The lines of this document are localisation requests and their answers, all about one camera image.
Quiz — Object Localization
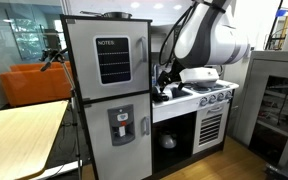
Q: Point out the white vented oven door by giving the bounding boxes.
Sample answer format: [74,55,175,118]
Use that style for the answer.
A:
[192,101,232,155]

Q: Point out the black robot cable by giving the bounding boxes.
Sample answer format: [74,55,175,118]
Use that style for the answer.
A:
[171,9,195,66]
[158,3,198,68]

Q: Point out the fridge door with dispenser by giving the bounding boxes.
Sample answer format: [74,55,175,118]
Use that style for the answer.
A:
[83,93,153,180]

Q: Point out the light wood desk white legs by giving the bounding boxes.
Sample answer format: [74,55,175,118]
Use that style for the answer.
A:
[0,99,69,180]

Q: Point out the fridge door with chalkboard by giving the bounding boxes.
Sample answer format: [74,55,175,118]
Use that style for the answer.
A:
[65,18,151,101]

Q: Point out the grey glass-front cabinet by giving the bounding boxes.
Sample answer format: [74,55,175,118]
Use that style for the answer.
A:
[235,49,288,168]

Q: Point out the wooden base board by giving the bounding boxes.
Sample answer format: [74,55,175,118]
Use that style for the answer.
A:
[80,133,268,180]

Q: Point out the black camera tripod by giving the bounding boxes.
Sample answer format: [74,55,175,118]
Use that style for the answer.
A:
[38,48,83,180]

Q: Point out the grey water dispenser panel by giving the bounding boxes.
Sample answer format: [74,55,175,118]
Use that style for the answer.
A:
[107,104,136,147]

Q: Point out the grey toy kettle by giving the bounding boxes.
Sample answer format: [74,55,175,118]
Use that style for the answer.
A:
[158,131,178,150]

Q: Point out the white toy kitchen unit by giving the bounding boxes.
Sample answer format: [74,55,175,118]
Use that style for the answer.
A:
[59,14,240,180]

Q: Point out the grey sink basin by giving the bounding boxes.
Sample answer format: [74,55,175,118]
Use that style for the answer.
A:
[170,87,193,99]

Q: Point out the black notes chalkboard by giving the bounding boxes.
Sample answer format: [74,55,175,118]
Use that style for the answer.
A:
[94,36,132,85]

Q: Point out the orange sofa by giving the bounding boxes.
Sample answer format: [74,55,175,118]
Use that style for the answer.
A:
[0,61,73,108]

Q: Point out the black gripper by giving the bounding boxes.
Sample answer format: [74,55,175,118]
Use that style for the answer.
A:
[151,61,185,103]

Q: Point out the dark frying pan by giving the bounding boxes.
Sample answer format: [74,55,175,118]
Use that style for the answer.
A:
[79,10,133,20]

